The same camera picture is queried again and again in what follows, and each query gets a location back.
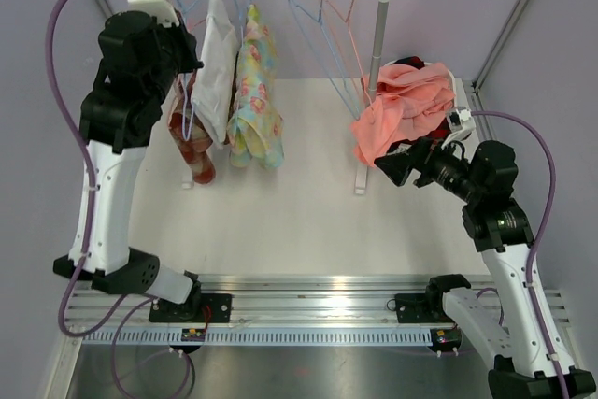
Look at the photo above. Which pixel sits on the salmon pink skirt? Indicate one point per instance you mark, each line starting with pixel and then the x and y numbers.
pixel 410 103

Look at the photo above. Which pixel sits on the blue wire hanger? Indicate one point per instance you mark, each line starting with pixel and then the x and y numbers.
pixel 241 10
pixel 188 110
pixel 328 55

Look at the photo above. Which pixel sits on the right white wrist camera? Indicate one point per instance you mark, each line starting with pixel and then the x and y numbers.
pixel 461 124

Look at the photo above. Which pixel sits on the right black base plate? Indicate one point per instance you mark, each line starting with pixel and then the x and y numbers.
pixel 420 308

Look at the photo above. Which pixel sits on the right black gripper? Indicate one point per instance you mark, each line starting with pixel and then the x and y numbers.
pixel 424 157

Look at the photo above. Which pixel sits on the white slotted cable duct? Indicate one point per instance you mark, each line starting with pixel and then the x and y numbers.
pixel 265 337

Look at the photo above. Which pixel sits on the pink wire hanger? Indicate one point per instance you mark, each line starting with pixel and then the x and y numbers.
pixel 338 22

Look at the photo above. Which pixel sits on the white garment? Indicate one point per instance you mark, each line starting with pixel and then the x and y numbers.
pixel 212 90

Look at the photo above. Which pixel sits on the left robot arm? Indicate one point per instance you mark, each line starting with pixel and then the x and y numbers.
pixel 142 58

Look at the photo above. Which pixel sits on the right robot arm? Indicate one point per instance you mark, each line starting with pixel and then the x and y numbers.
pixel 526 357

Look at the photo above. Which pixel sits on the aluminium mounting rail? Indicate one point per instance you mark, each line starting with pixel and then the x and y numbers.
pixel 293 301

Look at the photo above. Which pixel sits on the red plaid skirt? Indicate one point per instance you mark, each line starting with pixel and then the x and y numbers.
pixel 441 132

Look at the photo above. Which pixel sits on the floral pastel garment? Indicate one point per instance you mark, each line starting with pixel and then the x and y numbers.
pixel 255 127

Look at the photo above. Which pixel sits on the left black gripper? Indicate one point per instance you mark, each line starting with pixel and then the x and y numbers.
pixel 187 41

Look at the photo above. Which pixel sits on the brown plaid garment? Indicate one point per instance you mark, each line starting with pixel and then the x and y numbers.
pixel 194 152

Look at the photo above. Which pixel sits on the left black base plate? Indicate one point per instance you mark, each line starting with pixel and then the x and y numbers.
pixel 198 308

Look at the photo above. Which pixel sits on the white plastic basket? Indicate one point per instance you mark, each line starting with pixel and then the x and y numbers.
pixel 460 99

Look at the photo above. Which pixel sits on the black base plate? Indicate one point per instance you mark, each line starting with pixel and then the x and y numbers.
pixel 420 308
pixel 198 308

